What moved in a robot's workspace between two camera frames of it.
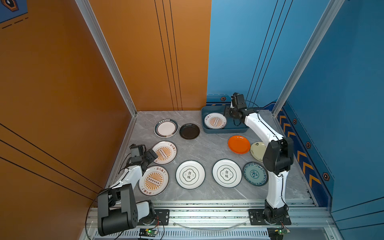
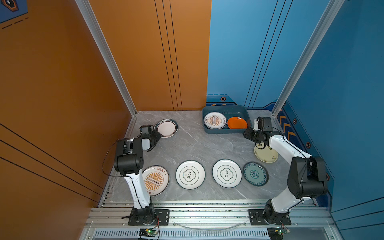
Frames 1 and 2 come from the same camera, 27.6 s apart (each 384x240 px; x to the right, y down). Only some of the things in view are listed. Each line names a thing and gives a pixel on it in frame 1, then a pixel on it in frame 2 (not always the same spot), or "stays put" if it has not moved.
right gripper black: (226, 112) -> (248, 133)
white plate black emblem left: (190, 174) stays put
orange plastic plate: (239, 144) -> (237, 123)
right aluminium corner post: (333, 8) stays put
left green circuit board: (148, 232) stays put
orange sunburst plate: (166, 152) -> (215, 120)
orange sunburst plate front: (154, 181) stays put
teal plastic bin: (232, 125) stays put
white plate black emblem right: (227, 173) stays put
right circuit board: (277, 233) stays put
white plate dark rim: (166, 128) stays put
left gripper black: (150, 155) -> (157, 135)
